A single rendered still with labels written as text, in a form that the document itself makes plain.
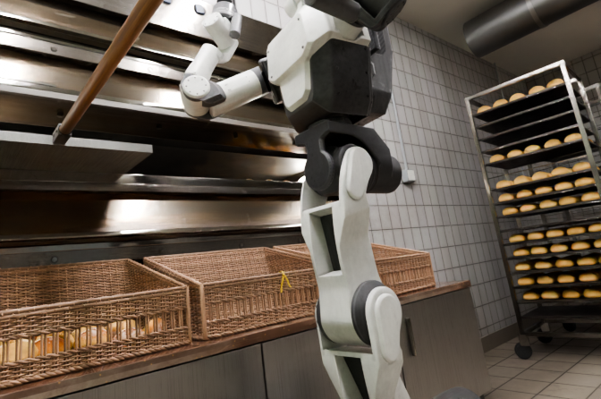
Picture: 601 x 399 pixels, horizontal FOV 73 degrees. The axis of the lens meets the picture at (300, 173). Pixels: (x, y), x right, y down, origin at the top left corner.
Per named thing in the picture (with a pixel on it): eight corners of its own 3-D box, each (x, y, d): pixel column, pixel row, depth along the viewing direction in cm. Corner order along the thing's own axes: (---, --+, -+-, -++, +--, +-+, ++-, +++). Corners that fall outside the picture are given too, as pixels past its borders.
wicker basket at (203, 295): (142, 335, 145) (139, 257, 151) (271, 309, 181) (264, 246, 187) (203, 342, 109) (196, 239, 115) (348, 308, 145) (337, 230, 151)
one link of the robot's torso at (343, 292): (354, 337, 106) (332, 166, 117) (410, 340, 93) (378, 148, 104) (310, 349, 96) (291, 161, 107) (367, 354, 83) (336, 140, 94)
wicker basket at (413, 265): (276, 308, 182) (269, 246, 189) (359, 290, 219) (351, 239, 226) (357, 305, 147) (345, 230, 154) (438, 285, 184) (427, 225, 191)
